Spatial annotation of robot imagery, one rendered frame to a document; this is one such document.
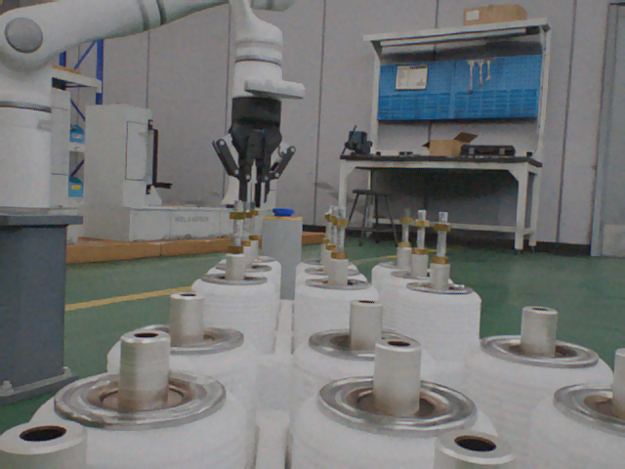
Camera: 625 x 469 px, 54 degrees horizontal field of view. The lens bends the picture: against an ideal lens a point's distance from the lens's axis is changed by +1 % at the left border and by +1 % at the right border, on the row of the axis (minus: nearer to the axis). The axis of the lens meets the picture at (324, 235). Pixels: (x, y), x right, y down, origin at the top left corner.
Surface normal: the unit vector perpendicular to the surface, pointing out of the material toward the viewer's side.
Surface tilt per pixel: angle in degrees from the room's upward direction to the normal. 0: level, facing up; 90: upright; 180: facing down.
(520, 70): 90
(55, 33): 94
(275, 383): 90
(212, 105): 90
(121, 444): 42
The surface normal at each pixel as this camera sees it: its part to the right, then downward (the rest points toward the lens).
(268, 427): 0.05, -1.00
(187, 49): -0.47, 0.03
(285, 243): 0.04, 0.06
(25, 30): 0.44, -0.04
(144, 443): 0.24, -0.69
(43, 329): 0.88, 0.07
